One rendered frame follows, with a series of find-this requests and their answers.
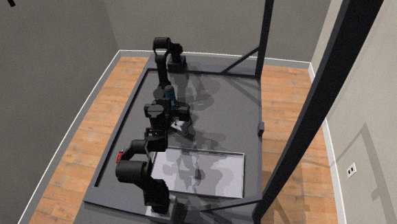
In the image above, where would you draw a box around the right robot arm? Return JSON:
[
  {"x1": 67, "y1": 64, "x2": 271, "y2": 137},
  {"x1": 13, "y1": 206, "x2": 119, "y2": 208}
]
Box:
[{"x1": 152, "y1": 37, "x2": 183, "y2": 98}]

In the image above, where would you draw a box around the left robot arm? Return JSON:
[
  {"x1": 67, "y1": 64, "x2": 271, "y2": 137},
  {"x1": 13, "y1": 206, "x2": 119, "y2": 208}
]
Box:
[{"x1": 115, "y1": 97, "x2": 173, "y2": 214}]

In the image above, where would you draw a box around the blue electric screwdriver barrel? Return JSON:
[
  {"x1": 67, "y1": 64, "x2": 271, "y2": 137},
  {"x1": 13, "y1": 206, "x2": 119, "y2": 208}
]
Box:
[{"x1": 164, "y1": 85, "x2": 176, "y2": 122}]

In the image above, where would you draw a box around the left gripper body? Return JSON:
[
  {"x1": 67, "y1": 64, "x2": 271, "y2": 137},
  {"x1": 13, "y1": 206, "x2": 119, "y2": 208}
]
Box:
[{"x1": 144, "y1": 104, "x2": 190, "y2": 129}]

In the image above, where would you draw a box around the shiny grey metal cylinder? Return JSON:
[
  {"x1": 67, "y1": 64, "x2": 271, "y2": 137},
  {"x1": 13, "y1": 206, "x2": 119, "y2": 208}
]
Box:
[{"x1": 176, "y1": 128, "x2": 188, "y2": 137}]

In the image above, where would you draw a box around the grey l-shaped bracket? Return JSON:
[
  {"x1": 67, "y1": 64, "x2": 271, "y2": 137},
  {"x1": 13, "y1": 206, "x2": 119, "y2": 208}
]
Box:
[{"x1": 171, "y1": 117, "x2": 190, "y2": 132}]

